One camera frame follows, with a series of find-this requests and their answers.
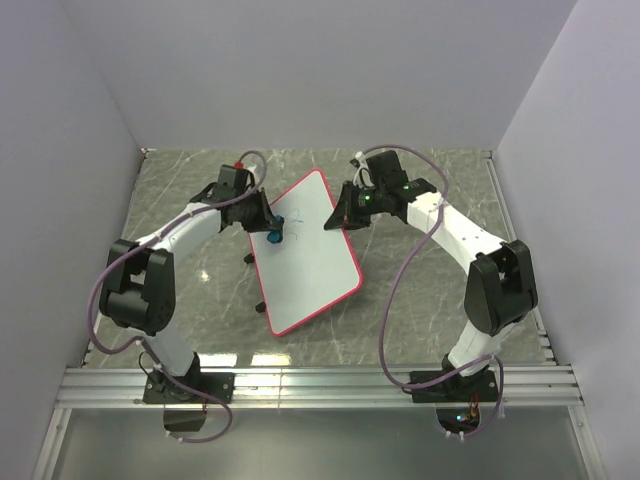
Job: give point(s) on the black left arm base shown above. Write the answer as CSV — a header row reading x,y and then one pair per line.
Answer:
x,y
201,387

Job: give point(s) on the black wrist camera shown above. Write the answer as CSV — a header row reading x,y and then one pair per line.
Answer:
x,y
232,182
386,171

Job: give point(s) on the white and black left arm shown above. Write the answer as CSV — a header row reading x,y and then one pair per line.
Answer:
x,y
137,290

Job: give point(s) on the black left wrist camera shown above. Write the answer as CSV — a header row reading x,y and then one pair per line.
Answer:
x,y
232,182

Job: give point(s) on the aluminium side rail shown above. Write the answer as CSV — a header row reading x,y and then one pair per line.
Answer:
x,y
523,257

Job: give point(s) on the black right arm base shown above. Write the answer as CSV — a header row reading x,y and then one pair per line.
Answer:
x,y
480,387

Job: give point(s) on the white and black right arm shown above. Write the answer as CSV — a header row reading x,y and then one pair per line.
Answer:
x,y
501,287

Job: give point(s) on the blue bone-shaped eraser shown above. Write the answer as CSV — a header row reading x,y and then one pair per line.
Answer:
x,y
276,236

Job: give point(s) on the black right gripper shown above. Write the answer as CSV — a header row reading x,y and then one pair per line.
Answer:
x,y
344,216

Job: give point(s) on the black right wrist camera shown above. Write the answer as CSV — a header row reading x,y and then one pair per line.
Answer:
x,y
386,171

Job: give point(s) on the aluminium table rail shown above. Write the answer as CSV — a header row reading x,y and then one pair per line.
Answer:
x,y
311,388

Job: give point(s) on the pink-framed whiteboard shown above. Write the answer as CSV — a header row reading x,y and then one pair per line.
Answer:
x,y
311,269

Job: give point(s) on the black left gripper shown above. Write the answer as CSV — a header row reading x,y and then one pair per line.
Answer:
x,y
267,221

